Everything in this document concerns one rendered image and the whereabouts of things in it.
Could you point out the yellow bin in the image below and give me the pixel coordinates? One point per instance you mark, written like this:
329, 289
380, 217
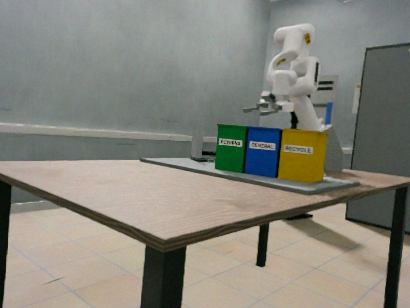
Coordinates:
302, 155

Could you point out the blue open-top bin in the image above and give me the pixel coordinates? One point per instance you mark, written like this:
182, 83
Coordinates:
263, 151

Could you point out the green open bin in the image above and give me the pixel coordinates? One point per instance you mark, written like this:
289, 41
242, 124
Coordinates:
231, 148

